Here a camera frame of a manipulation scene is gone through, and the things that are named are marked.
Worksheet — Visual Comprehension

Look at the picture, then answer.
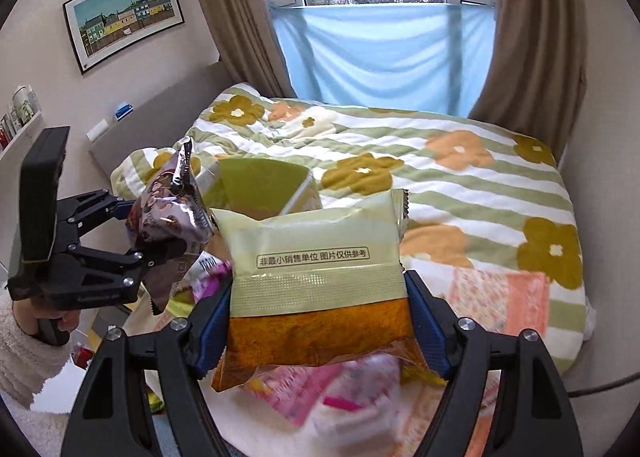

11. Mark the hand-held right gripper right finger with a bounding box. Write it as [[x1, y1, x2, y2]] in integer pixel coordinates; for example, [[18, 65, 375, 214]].
[[402, 269, 586, 457]]

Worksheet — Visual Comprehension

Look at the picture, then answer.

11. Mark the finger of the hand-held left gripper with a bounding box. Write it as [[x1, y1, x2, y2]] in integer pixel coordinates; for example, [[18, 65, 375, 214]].
[[55, 237, 188, 294], [56, 190, 141, 238]]

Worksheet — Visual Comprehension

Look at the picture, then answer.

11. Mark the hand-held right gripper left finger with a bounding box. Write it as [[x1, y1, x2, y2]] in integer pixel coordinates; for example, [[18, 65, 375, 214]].
[[60, 283, 236, 457]]

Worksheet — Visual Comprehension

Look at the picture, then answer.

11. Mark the purple foil snack packet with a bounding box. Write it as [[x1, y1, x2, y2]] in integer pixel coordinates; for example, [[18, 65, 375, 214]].
[[125, 136, 222, 316]]

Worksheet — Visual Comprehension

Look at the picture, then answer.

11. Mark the pale green gold snack packet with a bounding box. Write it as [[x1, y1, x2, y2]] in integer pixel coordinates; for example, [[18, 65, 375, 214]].
[[207, 187, 449, 393]]

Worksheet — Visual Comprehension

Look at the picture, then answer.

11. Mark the person's left forearm white sleeve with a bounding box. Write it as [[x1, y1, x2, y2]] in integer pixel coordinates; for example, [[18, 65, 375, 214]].
[[0, 294, 92, 438]]

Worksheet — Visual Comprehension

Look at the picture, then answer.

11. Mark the person's left hand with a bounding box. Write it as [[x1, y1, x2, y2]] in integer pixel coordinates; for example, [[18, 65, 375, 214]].
[[11, 298, 83, 345]]

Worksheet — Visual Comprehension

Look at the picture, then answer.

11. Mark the white purple snack packet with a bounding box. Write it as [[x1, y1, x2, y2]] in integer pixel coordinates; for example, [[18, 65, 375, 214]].
[[170, 251, 236, 308]]

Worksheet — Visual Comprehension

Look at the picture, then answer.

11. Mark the pink floral blanket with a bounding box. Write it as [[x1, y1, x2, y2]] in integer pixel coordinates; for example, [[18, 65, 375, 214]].
[[200, 262, 552, 457]]

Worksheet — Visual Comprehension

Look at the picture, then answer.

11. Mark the white green bottle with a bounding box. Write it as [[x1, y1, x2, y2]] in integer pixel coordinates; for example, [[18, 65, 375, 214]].
[[12, 85, 30, 129]]

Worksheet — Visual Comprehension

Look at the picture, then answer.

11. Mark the grey headboard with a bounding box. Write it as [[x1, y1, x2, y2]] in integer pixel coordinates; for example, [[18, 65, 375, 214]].
[[87, 62, 242, 179]]

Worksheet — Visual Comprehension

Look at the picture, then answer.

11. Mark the pink snack packet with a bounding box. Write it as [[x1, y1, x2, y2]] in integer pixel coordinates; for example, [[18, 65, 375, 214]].
[[245, 356, 403, 429]]

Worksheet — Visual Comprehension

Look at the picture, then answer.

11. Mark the green striped floral quilt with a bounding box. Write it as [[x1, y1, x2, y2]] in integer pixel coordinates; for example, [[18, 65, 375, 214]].
[[109, 82, 587, 379]]

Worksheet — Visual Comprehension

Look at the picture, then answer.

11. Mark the framed picture of houses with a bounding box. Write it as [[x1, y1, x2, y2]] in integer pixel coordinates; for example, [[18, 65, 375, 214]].
[[62, 0, 187, 76]]

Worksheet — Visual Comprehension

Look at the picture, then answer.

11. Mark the brown curtain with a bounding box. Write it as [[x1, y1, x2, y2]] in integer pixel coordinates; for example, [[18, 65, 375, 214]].
[[180, 0, 302, 101], [469, 0, 589, 139]]

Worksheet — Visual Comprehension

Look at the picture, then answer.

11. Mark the light blue window cloth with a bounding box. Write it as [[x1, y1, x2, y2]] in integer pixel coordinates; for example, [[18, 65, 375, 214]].
[[269, 1, 499, 116]]

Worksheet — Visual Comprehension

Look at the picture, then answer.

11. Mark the white wall shelf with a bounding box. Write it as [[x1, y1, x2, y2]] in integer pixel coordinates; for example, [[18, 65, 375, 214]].
[[0, 110, 44, 164]]

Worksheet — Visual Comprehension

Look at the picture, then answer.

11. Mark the black cable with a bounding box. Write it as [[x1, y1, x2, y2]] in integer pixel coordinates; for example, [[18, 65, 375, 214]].
[[565, 371, 614, 399]]

